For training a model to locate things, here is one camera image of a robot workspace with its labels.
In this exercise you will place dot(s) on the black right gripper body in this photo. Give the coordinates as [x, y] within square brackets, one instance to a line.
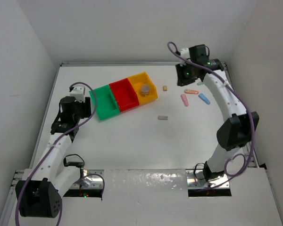
[186, 74]

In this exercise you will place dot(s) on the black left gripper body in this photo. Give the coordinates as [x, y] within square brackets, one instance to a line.
[86, 109]

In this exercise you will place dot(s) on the blue marker pen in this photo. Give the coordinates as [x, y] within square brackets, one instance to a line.
[204, 98]

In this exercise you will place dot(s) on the pink marker pen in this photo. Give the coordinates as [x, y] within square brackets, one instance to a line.
[184, 100]

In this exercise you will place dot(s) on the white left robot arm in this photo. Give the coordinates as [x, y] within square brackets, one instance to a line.
[40, 195]

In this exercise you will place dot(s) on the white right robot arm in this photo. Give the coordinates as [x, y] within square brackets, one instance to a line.
[239, 124]

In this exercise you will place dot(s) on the green plastic bin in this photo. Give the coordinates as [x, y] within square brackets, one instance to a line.
[107, 106]

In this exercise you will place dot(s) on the orange marker pen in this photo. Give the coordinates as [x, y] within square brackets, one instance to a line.
[191, 91]

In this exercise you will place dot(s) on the red plastic bin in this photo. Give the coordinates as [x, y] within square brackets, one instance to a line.
[124, 95]

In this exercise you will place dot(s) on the yellow plastic bin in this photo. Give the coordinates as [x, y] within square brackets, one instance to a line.
[136, 82]

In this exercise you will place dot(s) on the grey rectangular eraser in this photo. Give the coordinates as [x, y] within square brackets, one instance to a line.
[162, 117]

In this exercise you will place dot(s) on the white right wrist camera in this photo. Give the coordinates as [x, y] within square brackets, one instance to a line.
[184, 53]

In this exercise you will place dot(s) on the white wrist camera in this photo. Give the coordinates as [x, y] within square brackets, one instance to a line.
[78, 92]
[184, 53]

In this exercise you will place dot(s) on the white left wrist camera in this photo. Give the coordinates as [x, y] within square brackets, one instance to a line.
[78, 92]

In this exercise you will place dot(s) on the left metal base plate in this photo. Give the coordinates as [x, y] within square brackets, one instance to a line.
[92, 179]

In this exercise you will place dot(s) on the metal base plate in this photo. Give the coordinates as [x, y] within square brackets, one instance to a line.
[92, 179]
[195, 180]

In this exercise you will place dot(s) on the aluminium frame rail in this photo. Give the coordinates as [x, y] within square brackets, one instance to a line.
[247, 148]

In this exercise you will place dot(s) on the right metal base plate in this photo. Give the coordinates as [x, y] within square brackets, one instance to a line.
[195, 180]

